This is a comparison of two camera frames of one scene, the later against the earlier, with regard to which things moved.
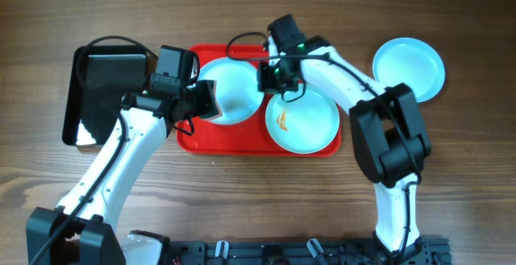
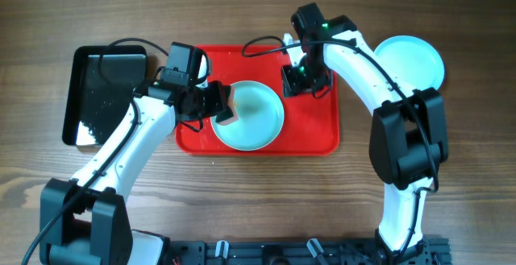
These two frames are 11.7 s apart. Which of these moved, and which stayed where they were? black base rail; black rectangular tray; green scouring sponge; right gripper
Moved: green scouring sponge; right gripper
Stayed: black rectangular tray; black base rail
